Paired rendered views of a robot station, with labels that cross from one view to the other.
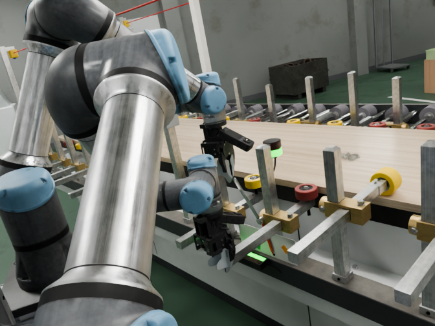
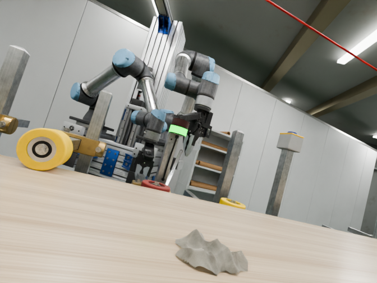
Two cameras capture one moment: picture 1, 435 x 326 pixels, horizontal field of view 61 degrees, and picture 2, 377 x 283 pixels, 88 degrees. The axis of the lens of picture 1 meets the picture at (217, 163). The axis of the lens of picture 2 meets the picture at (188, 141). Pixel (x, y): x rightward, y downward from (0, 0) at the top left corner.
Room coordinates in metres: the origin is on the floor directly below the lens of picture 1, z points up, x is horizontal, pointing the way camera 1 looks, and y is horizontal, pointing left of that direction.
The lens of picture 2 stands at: (1.46, -0.78, 1.01)
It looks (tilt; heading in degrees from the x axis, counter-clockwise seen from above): 4 degrees up; 112
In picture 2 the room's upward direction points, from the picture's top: 16 degrees clockwise
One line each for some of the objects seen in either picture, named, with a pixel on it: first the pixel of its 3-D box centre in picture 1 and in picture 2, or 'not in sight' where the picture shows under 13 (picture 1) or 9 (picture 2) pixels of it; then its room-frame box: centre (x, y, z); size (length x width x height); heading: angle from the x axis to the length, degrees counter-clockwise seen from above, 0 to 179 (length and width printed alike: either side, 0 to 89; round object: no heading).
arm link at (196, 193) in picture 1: (191, 193); (144, 119); (0.84, 0.08, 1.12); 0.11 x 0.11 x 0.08; 81
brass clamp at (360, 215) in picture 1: (344, 208); (82, 144); (0.94, -0.33, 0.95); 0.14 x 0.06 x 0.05; 40
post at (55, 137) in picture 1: (58, 147); not in sight; (2.69, 1.12, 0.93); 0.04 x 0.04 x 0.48; 40
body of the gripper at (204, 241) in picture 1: (211, 229); (146, 152); (0.93, 0.05, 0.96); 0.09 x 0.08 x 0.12; 130
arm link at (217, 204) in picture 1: (209, 202); (151, 136); (0.93, 0.04, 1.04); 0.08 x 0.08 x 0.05
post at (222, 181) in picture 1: (220, 187); (223, 188); (1.34, 0.01, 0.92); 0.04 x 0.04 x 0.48; 40
